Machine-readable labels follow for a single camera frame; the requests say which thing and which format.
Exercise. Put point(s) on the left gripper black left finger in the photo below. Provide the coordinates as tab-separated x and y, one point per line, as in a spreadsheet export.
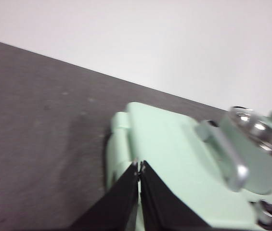
116	209

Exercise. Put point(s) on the glass lid with green knob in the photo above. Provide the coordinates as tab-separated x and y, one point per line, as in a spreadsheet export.
258	127

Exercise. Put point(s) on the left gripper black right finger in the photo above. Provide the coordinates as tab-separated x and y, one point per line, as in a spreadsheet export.
164	209

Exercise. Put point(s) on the green breakfast machine base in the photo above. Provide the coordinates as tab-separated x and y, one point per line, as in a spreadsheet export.
116	156

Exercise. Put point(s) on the green griddle lid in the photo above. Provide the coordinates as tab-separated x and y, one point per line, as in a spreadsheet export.
174	156

